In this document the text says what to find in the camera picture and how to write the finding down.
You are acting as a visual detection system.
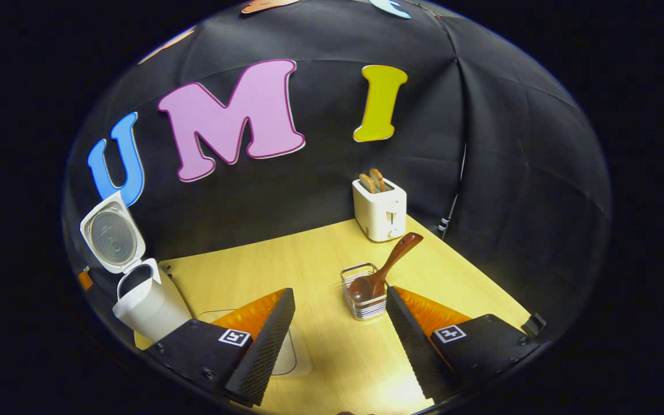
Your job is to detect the thin cable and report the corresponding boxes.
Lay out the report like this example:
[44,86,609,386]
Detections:
[439,144,468,237]

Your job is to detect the wire chopstick holder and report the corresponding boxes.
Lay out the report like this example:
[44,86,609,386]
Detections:
[341,263,389,321]

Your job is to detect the white rice cooker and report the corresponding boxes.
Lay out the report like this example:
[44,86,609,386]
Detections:
[80,191,194,344]

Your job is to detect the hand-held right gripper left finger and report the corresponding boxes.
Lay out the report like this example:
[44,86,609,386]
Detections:
[153,287,297,408]

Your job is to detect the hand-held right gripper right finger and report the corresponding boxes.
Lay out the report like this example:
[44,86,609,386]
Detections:
[385,285,546,403]

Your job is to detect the black backdrop cloth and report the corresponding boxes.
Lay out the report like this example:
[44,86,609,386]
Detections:
[62,0,612,346]

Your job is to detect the white toaster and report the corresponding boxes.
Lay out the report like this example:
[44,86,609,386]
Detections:
[352,176,408,243]

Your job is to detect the brown wooden spoon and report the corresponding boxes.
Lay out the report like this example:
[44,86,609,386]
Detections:
[348,232,424,303]

